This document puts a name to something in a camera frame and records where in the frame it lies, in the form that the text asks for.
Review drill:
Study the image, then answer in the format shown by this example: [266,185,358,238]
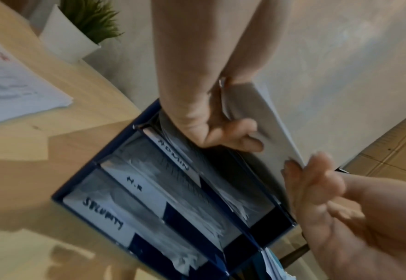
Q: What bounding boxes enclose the loose white and blue papers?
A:
[259,247,295,280]

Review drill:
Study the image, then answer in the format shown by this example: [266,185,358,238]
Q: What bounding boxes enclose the dark metal leg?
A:
[281,240,309,265]

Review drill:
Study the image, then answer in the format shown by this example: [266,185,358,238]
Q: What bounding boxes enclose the white paper sheets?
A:
[220,80,308,170]

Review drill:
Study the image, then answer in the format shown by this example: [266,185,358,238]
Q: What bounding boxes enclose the person's right hand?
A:
[150,0,293,153]

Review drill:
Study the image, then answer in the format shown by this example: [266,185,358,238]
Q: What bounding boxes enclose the green artificial plant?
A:
[59,0,124,45]

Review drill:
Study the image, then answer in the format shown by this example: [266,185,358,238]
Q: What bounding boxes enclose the stack of printed documents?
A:
[0,30,74,128]

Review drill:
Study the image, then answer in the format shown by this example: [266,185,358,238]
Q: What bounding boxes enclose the person's left hand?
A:
[280,151,406,280]

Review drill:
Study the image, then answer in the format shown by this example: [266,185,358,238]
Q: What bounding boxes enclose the white paper label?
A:
[100,161,168,220]
[142,128,202,187]
[63,191,135,244]

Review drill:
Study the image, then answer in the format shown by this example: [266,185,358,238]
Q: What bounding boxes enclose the blue file organizer box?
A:
[51,98,298,280]

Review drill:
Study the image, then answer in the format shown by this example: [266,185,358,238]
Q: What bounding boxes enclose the white plant pot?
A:
[38,4,102,65]

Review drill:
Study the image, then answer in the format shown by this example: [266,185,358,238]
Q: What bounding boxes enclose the filed white papers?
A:
[118,141,242,243]
[159,113,283,226]
[68,172,208,275]

